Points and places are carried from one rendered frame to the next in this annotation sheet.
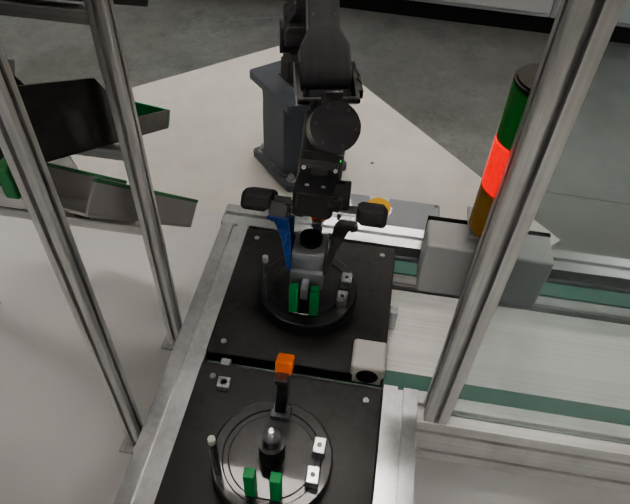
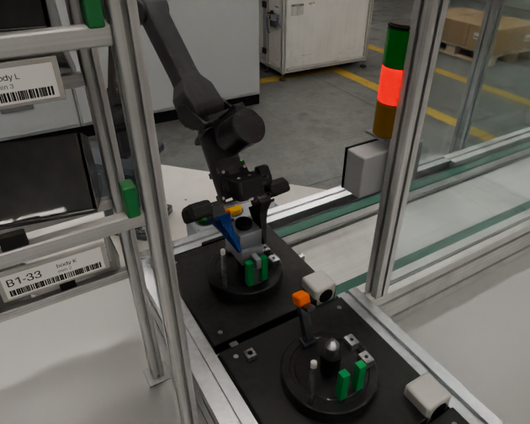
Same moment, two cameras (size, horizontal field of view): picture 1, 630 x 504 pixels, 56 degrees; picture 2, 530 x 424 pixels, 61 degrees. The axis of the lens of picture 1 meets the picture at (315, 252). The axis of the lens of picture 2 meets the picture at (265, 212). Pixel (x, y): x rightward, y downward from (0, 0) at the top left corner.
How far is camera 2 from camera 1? 0.37 m
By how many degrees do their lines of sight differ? 31
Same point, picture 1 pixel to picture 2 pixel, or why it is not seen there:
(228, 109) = not seen: hidden behind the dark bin
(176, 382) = (210, 381)
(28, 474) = not seen: outside the picture
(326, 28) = (193, 76)
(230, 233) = (149, 272)
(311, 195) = (251, 180)
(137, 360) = (139, 408)
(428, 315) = (311, 254)
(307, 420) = (326, 335)
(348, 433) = (349, 330)
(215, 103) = not seen: hidden behind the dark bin
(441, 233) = (363, 151)
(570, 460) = (446, 278)
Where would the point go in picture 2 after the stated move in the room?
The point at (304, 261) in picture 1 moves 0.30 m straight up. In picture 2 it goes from (249, 240) to (244, 60)
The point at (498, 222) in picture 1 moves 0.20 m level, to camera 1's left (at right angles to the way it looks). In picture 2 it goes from (412, 113) to (301, 155)
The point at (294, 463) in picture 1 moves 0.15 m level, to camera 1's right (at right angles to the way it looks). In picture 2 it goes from (346, 363) to (410, 315)
